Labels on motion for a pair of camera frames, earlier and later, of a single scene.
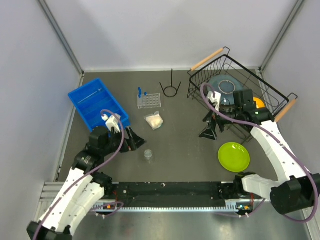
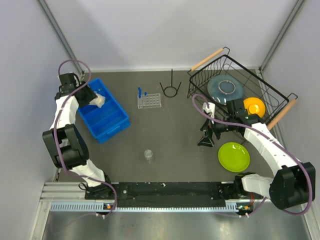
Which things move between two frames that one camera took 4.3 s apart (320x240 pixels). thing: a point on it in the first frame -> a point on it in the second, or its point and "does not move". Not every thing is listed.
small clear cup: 148,154 does not move
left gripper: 133,142 -> 90,95
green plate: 234,157 does not move
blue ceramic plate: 226,84 does not move
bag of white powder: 154,120 -> 99,101
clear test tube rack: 152,100 does not move
